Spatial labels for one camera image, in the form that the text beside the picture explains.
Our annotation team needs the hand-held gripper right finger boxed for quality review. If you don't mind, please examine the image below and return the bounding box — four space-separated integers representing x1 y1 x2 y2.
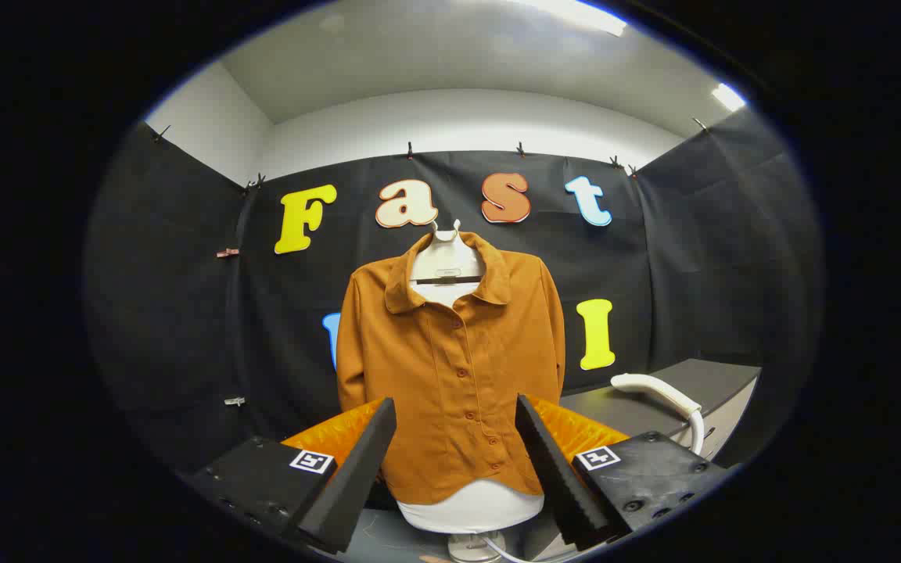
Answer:
515 394 733 550

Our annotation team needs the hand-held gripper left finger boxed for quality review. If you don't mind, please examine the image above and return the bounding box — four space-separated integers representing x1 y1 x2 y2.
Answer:
185 397 397 554

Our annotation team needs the white garment steamer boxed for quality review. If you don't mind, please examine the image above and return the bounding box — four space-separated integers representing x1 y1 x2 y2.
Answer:
610 373 706 457

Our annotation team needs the brown button-up shirt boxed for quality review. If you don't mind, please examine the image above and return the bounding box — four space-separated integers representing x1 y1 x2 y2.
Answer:
336 231 566 505

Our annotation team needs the grey cabinet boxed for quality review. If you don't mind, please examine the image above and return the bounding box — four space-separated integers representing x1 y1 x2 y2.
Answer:
525 359 762 561

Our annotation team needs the white mannequin torso stand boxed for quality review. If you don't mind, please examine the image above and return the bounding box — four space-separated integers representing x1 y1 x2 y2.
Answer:
397 221 545 563

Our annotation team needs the black backdrop cloth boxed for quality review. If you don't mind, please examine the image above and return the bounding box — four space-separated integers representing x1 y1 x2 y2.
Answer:
83 106 823 501

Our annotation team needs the row of black cloth clips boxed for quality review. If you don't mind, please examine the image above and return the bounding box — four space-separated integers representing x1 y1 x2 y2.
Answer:
152 117 709 192

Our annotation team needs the small ceiling light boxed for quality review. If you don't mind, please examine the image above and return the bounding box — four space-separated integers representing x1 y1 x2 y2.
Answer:
712 82 748 113

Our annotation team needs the long ceiling light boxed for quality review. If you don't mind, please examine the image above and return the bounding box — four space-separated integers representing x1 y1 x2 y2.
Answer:
525 0 628 38

